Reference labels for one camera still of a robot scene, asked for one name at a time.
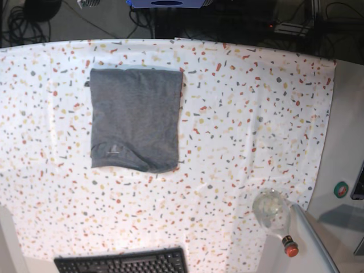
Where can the clear bottle with orange cap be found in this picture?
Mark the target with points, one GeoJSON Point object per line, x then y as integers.
{"type": "Point", "coordinates": [273, 214]}

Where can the blue box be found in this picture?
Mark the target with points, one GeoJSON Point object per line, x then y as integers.
{"type": "Point", "coordinates": [194, 4]}

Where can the terrazzo pattern tablecloth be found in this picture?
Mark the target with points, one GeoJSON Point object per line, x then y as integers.
{"type": "Point", "coordinates": [249, 118]}

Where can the smartphone at right edge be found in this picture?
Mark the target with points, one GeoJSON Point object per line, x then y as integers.
{"type": "Point", "coordinates": [358, 190]}

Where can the green tape roll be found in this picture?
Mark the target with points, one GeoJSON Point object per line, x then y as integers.
{"type": "Point", "coordinates": [341, 189]}

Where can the black keyboard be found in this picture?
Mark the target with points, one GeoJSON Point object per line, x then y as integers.
{"type": "Point", "coordinates": [165, 260]}

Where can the grey metal rail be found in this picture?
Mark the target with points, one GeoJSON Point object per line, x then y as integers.
{"type": "Point", "coordinates": [313, 256]}

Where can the grey t-shirt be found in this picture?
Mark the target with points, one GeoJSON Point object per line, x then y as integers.
{"type": "Point", "coordinates": [135, 118]}

